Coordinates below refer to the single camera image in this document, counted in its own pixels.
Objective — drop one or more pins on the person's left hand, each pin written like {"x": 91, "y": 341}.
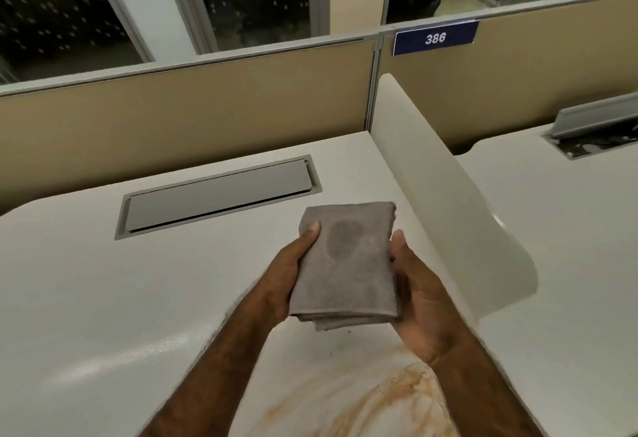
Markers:
{"x": 279, "y": 277}

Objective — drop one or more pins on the person's right hand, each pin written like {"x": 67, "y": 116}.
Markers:
{"x": 423, "y": 297}

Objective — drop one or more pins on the person's left thumb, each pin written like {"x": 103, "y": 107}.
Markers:
{"x": 308, "y": 240}

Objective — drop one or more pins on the person's right thumb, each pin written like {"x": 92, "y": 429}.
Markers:
{"x": 402, "y": 252}

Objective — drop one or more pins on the grey cloth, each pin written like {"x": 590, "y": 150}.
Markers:
{"x": 349, "y": 262}

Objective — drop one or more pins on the person's left forearm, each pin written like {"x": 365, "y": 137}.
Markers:
{"x": 209, "y": 367}

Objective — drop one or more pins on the person's right forearm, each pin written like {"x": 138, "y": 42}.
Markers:
{"x": 478, "y": 382}

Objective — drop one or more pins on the white desk divider panel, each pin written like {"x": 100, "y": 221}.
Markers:
{"x": 443, "y": 202}

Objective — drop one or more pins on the brown spill stain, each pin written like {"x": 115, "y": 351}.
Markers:
{"x": 379, "y": 397}

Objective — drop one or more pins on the beige cubicle partition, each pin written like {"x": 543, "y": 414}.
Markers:
{"x": 513, "y": 77}
{"x": 184, "y": 112}

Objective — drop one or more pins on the blue number sign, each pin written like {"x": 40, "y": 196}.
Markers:
{"x": 436, "y": 38}

